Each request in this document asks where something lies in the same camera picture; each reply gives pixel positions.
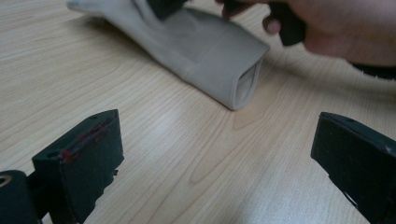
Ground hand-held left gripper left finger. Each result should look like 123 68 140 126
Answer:
32 108 125 224

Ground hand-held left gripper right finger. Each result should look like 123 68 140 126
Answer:
310 111 396 224

